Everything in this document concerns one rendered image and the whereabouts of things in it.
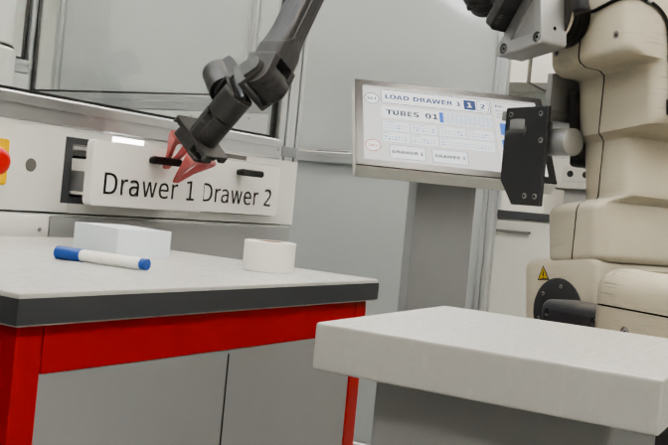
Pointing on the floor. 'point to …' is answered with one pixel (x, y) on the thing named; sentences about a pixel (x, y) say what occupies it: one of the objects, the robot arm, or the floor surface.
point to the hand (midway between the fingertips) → (173, 172)
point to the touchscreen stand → (436, 246)
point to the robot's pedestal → (500, 378)
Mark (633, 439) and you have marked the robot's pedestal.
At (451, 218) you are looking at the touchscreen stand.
